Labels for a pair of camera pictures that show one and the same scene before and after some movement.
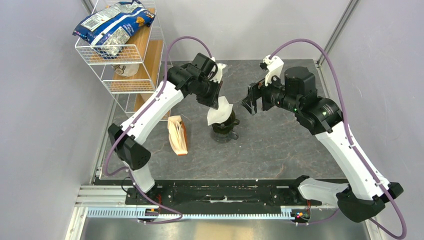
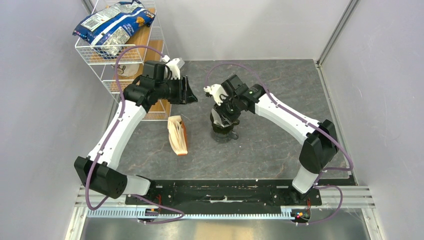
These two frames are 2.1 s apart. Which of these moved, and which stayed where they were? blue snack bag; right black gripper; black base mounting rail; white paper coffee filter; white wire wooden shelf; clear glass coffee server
Moved: white paper coffee filter; right black gripper
Stayed: blue snack bag; black base mounting rail; clear glass coffee server; white wire wooden shelf
